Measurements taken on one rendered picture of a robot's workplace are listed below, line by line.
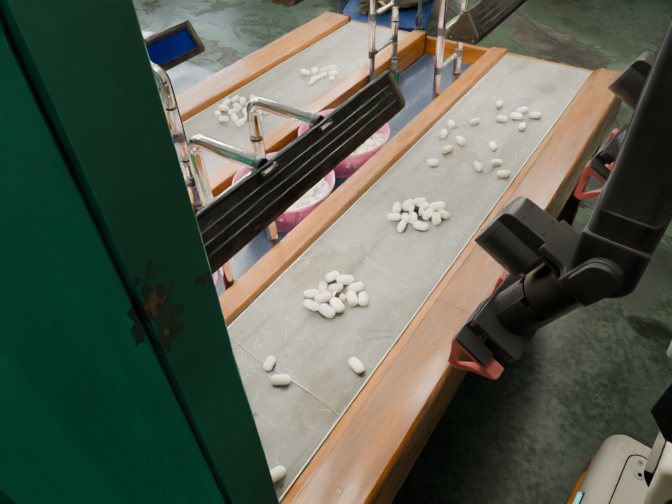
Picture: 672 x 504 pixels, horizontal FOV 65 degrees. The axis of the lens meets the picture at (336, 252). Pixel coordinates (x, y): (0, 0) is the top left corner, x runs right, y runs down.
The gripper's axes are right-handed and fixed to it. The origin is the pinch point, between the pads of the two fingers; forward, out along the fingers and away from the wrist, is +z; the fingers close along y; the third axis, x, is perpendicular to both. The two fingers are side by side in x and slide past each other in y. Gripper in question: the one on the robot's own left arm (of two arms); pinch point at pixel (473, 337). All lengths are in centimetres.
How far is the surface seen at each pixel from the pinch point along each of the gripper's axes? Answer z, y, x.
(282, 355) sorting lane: 37.8, 5.9, -17.8
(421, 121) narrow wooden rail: 46, -79, -39
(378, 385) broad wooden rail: 26.9, 1.5, -1.9
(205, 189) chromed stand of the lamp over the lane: 23, 0, -48
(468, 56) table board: 59, -140, -51
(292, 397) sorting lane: 34.4, 11.4, -11.1
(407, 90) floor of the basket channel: 64, -108, -56
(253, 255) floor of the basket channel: 57, -14, -41
